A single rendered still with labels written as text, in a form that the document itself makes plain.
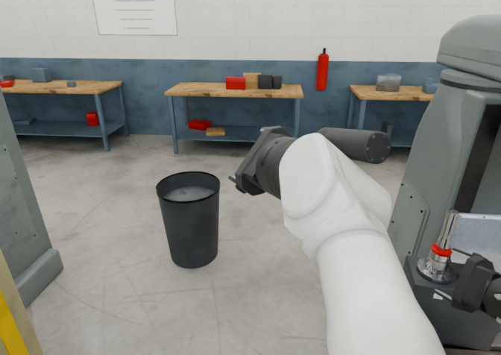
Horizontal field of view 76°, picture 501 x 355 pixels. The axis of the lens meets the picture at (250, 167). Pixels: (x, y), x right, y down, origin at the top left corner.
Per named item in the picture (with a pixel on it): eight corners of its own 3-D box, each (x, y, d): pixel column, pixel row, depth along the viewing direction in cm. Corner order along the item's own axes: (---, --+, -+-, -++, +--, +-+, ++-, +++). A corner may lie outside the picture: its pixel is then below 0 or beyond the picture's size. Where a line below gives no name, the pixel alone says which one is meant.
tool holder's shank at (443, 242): (446, 244, 84) (457, 208, 79) (451, 252, 81) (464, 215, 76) (433, 243, 84) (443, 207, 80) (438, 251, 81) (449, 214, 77)
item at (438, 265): (440, 263, 88) (446, 245, 85) (449, 275, 83) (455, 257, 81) (423, 262, 88) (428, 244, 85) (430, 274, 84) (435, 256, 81)
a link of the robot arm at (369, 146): (310, 221, 45) (366, 253, 35) (253, 181, 41) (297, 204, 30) (353, 154, 46) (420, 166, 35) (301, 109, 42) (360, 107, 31)
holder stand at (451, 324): (489, 353, 85) (515, 297, 77) (400, 335, 90) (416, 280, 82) (472, 315, 96) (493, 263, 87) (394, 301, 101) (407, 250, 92)
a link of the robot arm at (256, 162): (263, 205, 55) (297, 228, 44) (219, 176, 52) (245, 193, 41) (303, 145, 56) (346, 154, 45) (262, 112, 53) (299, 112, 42)
